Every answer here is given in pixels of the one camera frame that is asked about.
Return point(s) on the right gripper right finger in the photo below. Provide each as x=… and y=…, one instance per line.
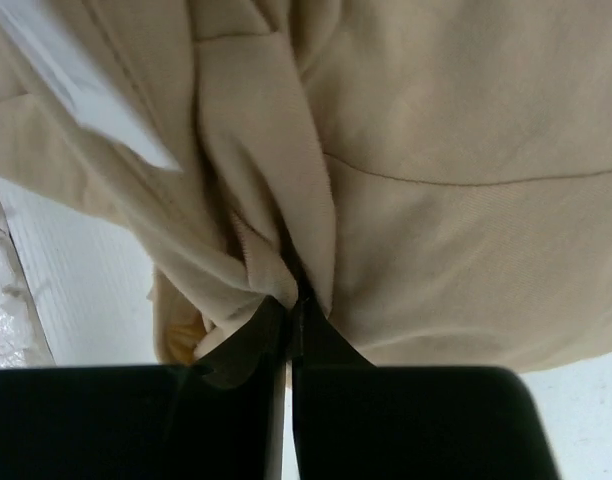
x=354, y=420

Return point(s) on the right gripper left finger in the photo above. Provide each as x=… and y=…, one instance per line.
x=218, y=418

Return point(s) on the beige t shirt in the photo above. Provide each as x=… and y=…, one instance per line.
x=440, y=172

